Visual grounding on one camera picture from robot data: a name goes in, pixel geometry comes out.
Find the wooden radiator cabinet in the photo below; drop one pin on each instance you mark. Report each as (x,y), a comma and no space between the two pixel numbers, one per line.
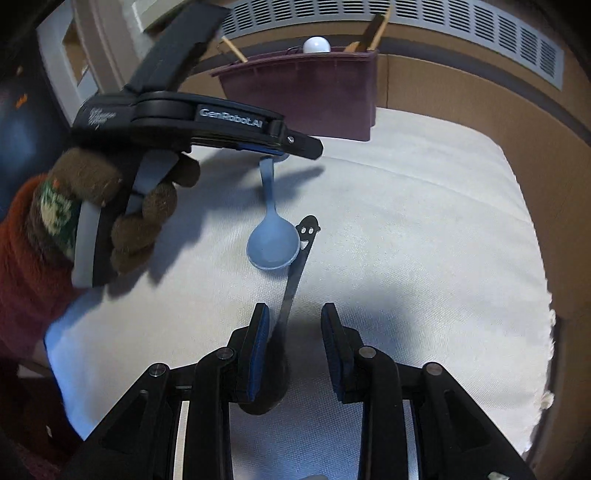
(461,101)

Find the grey ventilation grille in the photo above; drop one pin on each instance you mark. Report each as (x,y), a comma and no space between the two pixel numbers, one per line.
(461,37)

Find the person's left forearm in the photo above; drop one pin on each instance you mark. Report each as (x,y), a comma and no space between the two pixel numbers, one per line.
(32,295)

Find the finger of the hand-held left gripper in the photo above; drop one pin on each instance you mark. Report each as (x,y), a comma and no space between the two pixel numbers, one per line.
(300,144)

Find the blue plastic spoon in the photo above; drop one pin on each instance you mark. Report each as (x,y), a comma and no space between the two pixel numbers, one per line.
(272,240)

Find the wooden spoon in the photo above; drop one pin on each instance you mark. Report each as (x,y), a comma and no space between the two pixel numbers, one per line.
(371,32)

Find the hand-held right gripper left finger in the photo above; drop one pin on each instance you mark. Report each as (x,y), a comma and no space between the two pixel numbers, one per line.
(258,350)

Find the purple plastic utensil bin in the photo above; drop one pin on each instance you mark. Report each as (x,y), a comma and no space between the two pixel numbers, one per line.
(300,92)

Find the wooden chopstick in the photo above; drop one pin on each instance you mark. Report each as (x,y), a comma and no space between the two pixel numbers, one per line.
(233,48)
(385,21)

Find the white table cloth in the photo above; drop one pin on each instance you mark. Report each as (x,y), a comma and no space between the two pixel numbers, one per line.
(415,254)

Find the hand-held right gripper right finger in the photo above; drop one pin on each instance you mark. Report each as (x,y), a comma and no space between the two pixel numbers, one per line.
(333,350)

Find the white ceramic spoon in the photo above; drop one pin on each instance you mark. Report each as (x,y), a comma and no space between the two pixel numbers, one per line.
(316,45)

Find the person's left hand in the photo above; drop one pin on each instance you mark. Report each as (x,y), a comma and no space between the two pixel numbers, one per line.
(87,180)

